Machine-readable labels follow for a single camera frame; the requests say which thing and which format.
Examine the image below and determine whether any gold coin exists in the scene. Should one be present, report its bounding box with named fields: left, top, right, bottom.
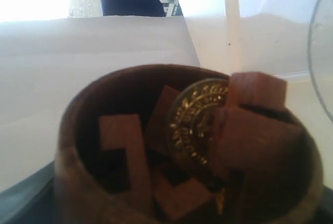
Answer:
left=166, top=78, right=228, bottom=170

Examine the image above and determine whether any brown wooden cup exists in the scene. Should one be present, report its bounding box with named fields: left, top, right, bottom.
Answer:
left=55, top=64, right=323, bottom=223

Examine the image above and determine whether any small wooden block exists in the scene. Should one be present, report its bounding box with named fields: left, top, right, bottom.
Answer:
left=225, top=72, right=287, bottom=111

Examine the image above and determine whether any clear plastic shaker cup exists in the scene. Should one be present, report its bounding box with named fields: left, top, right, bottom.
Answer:
left=307, top=0, right=332, bottom=121

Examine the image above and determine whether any white rectangular tray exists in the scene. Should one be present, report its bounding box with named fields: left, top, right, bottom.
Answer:
left=179, top=0, right=317, bottom=75

